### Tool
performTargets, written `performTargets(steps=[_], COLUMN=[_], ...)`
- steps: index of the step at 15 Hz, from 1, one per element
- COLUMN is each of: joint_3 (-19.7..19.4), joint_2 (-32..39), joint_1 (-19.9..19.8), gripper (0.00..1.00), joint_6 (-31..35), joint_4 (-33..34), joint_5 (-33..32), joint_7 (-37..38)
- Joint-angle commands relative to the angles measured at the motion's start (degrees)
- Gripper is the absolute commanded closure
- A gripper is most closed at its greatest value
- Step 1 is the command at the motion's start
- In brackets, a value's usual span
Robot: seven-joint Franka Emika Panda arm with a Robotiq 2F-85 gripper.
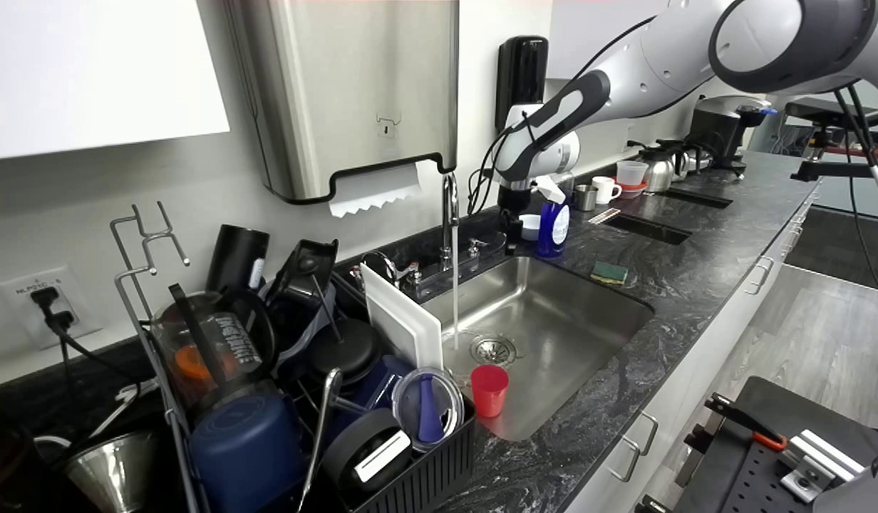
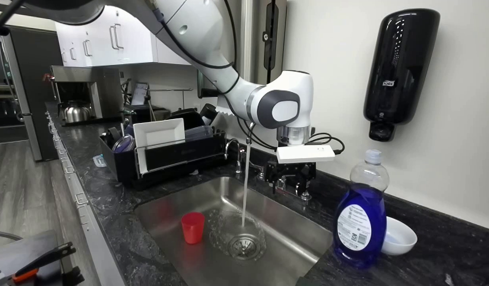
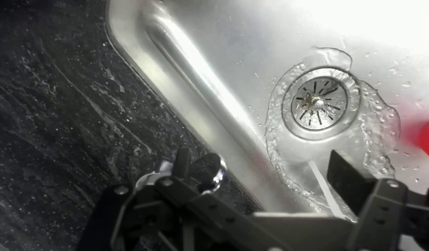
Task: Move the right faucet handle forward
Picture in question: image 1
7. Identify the steel paper towel dispenser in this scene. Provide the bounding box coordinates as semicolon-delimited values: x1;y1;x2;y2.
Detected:
224;0;460;219

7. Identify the black and orange clamp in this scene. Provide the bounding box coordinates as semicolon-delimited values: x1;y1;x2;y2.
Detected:
703;391;790;454

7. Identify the clear plastic cup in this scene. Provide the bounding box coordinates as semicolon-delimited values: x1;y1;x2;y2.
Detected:
616;160;649;188

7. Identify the black round container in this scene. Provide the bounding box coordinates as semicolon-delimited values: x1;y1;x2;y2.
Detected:
321;407;414;501

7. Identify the white mug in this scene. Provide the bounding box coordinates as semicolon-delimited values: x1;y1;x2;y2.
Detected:
591;175;624;206

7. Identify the blue plastic container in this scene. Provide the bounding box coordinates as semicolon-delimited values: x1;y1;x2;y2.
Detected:
189;388;306;513

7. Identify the chrome faucet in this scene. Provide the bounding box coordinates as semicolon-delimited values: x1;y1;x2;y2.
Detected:
350;171;507;300

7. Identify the blue spatula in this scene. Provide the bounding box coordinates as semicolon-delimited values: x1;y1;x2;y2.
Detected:
416;373;445;444

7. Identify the black dish rack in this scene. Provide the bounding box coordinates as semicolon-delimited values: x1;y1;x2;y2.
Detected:
110;202;477;513

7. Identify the black cable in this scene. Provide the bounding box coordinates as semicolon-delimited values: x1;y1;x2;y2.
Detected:
29;285;144;442

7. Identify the black plastic container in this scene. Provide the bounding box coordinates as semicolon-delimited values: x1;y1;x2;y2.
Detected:
264;238;339;337

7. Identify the white paper towel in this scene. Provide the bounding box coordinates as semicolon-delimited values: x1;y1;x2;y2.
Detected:
328;162;424;219

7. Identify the white wall cabinet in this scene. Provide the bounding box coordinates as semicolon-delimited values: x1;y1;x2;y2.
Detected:
0;0;232;162

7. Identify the clear blender jar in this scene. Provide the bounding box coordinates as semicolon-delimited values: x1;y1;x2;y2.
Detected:
150;285;277;410

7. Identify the white cutting board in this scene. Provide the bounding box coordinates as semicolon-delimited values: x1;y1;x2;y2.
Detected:
358;261;445;372

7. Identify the metal ladle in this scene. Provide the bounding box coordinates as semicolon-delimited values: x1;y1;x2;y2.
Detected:
295;366;344;513

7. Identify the silver aluminium bracket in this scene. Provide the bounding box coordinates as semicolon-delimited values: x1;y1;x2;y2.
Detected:
779;429;868;504

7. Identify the red plastic cup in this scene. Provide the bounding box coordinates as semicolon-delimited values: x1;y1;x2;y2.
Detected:
470;364;510;419

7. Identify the silver cabinet handle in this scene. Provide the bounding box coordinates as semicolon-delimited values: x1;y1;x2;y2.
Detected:
743;256;775;296
608;435;641;484
634;411;659;457

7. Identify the camera on tripod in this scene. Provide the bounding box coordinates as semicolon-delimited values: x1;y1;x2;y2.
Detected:
784;84;878;223

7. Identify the steel thermal carafe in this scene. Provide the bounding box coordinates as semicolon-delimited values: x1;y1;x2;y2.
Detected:
638;145;676;194
656;138;692;183

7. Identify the blue spray bottle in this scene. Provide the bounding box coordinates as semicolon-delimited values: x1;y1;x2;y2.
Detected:
532;175;572;258

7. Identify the black soap dispenser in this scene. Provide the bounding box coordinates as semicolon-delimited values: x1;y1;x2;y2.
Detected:
494;35;550;134

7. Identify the black coffee machine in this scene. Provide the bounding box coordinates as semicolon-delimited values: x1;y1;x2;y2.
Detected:
684;95;777;177

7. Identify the green and yellow sponge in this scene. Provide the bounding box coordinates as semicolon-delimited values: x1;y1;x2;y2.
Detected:
590;261;630;286

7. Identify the stainless steel sink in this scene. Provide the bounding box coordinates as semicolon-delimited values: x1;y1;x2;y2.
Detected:
420;256;654;443

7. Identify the white wall socket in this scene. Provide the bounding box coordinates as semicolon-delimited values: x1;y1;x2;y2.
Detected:
0;265;103;351

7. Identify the metal funnel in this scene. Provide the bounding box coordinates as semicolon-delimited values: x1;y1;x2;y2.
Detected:
63;429;162;513

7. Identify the black tumbler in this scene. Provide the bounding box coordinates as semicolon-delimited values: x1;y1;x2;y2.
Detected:
205;224;271;294

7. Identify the clear round lid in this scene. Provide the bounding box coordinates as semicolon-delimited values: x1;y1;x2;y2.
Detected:
391;366;466;454

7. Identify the black round lid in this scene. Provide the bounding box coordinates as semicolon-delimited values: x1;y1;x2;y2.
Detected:
306;316;383;386

